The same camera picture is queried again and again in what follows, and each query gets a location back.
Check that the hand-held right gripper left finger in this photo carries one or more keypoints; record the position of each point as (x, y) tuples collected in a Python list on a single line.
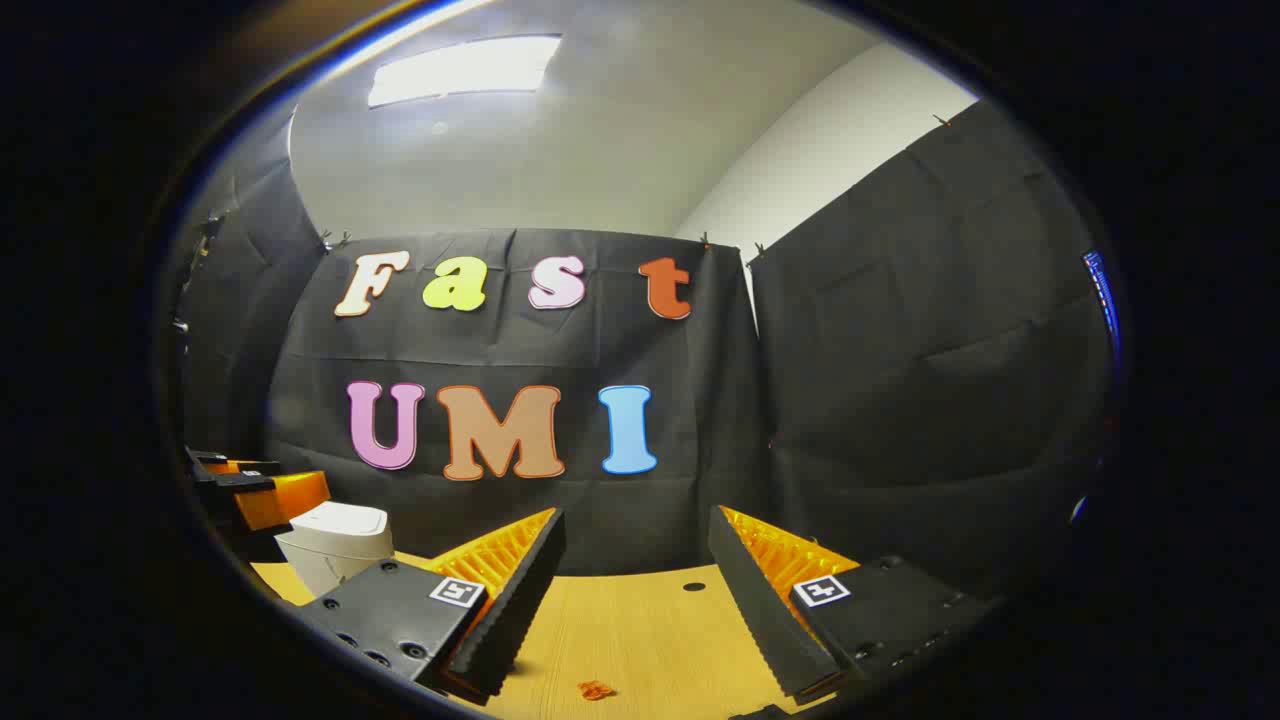
[(520, 600)]

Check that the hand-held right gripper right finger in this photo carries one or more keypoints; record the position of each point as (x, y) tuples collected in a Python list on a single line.
[(760, 610)]

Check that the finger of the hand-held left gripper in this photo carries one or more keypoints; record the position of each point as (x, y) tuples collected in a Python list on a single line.
[(250, 466), (290, 498)]

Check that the white desktop garbage bin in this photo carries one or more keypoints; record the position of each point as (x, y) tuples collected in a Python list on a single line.
[(335, 545)]

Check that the orange paper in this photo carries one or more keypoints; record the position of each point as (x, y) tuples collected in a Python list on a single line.
[(596, 689)]

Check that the wooden desktop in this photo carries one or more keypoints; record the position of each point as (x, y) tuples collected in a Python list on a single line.
[(640, 640)]

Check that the black backdrop cloth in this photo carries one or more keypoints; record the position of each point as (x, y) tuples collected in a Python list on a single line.
[(900, 400)]

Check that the ceiling light panel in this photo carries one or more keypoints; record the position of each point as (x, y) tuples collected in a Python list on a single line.
[(460, 70)]

